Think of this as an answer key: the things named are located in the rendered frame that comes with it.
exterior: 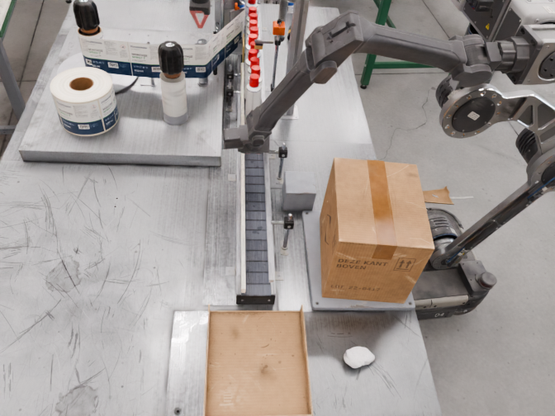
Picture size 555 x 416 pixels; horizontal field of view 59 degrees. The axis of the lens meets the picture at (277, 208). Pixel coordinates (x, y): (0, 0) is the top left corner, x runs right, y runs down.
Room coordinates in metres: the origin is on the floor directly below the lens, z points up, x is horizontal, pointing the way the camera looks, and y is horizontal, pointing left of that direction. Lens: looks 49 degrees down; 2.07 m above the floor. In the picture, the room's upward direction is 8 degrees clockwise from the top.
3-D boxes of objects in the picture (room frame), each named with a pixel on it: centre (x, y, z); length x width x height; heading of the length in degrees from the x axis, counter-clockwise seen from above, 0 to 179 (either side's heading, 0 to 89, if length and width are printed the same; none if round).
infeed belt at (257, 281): (1.52, 0.15, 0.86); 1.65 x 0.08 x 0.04; 9
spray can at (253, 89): (1.43, 0.14, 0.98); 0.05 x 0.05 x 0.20
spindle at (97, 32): (1.61, 0.77, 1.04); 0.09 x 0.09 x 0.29
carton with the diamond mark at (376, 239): (0.91, -0.27, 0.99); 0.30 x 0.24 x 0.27; 4
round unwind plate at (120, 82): (1.61, 0.77, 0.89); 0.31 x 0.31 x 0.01
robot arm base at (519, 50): (1.13, -0.51, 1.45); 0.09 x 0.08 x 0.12; 15
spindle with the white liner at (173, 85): (1.41, 0.42, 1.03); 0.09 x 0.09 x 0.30
